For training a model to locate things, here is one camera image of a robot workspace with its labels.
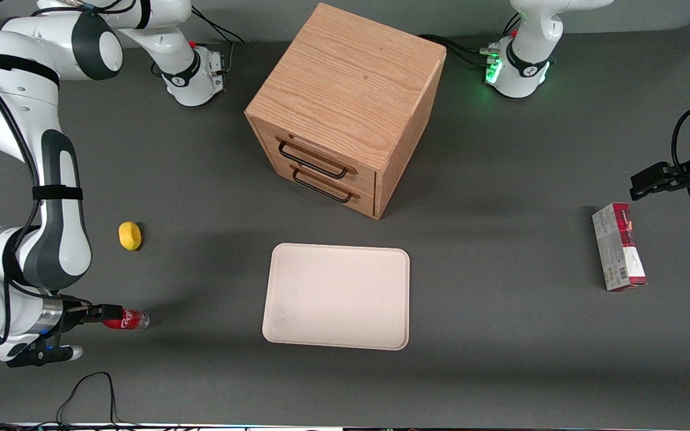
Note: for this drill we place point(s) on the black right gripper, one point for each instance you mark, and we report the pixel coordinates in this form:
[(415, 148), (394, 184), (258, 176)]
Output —
[(73, 315)]

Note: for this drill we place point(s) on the red coke bottle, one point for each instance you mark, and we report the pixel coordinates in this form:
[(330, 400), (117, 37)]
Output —
[(129, 322)]

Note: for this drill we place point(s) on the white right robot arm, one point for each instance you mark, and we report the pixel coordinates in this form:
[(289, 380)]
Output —
[(9, 120)]

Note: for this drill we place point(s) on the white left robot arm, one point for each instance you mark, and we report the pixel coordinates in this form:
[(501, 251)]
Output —
[(524, 72)]

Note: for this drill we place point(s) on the beige plastic tray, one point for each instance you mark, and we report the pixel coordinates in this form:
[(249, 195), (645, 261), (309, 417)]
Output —
[(336, 296)]

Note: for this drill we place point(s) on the grey and red carton box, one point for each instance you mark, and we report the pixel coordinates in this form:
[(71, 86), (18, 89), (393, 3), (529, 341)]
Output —
[(617, 251)]

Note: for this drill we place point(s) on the yellow lemon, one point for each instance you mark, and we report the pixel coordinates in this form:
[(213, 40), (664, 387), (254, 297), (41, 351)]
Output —
[(130, 236)]

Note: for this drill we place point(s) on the wooden drawer front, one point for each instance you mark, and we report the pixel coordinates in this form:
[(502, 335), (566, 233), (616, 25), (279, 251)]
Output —
[(366, 205), (366, 179)]

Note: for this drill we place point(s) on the wooden drawer cabinet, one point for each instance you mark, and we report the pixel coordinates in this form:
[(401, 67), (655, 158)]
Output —
[(351, 78)]

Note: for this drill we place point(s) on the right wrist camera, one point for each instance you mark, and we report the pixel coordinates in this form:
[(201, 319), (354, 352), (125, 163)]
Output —
[(39, 356)]

